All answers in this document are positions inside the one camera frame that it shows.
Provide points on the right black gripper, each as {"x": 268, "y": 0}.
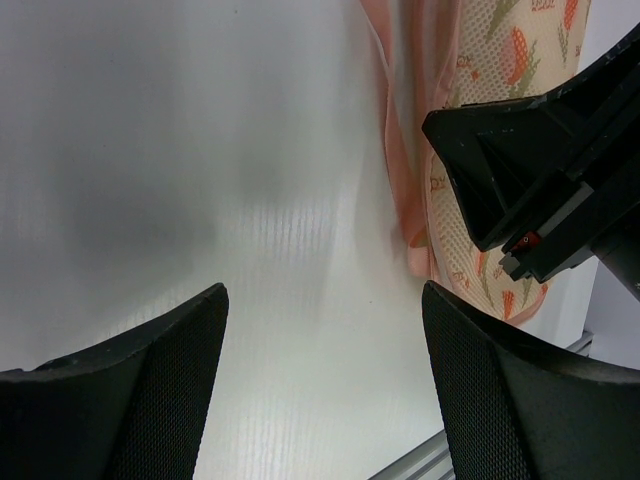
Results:
{"x": 552, "y": 180}

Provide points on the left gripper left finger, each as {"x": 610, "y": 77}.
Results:
{"x": 131, "y": 407}

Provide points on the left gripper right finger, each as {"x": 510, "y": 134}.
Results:
{"x": 517, "y": 407}

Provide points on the floral peach laundry bag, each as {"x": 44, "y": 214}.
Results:
{"x": 444, "y": 54}

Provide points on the aluminium front rail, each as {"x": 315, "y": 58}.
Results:
{"x": 429, "y": 460}

